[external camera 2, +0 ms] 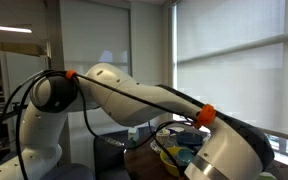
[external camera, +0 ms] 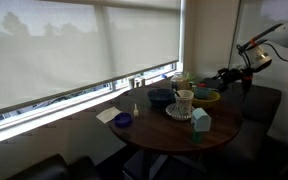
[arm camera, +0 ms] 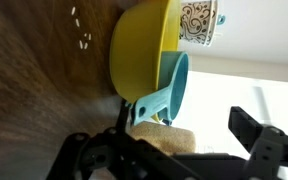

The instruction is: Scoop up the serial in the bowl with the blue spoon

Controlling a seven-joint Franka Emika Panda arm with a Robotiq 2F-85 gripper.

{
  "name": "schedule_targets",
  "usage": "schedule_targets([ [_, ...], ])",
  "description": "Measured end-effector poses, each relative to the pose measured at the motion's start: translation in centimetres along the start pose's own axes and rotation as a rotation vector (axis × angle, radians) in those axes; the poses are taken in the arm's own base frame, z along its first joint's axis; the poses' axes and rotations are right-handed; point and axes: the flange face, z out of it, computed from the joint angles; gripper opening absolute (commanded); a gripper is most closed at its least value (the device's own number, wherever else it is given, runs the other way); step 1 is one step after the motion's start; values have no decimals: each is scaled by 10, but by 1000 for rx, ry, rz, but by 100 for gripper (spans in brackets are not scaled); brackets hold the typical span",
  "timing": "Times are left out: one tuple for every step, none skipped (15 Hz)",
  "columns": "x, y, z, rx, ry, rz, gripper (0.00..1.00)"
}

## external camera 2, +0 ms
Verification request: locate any dark blue bowl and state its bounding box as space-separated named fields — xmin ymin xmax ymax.
xmin=176 ymin=131 xmax=204 ymax=150

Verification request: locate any yellow bowl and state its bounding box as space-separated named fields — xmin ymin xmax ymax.
xmin=159 ymin=146 xmax=189 ymax=178

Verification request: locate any patterned white mug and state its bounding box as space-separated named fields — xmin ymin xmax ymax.
xmin=155 ymin=128 xmax=171 ymax=147

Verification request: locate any dark grey sofa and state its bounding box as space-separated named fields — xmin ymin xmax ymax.
xmin=93 ymin=125 xmax=158 ymax=180

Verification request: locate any round wooden table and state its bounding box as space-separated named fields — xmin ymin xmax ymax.
xmin=123 ymin=128 xmax=188 ymax=180

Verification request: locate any blue grey office chair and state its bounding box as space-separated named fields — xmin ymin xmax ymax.
xmin=40 ymin=163 xmax=96 ymax=180

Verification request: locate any white cabinet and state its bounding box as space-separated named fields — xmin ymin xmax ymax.
xmin=0 ymin=50 xmax=49 ymax=111

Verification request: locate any green and white cloth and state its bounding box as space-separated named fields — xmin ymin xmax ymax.
xmin=257 ymin=171 xmax=277 ymax=180

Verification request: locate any ceiling strip light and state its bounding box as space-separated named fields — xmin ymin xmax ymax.
xmin=0 ymin=24 xmax=33 ymax=34

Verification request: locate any orange cable clip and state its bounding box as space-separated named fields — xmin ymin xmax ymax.
xmin=193 ymin=104 xmax=217 ymax=129
xmin=65 ymin=69 xmax=78 ymax=80

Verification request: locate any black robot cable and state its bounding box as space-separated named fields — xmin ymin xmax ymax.
xmin=0 ymin=69 xmax=205 ymax=180

